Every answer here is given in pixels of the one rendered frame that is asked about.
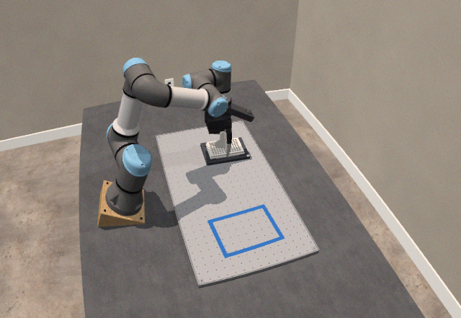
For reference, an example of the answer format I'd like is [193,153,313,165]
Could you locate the blue tape outline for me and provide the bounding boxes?
[208,205,285,258]

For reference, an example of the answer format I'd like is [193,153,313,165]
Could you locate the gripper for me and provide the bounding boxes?
[205,111,232,157]

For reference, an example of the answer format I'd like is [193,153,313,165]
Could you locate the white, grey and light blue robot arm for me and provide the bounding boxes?
[105,58,254,216]

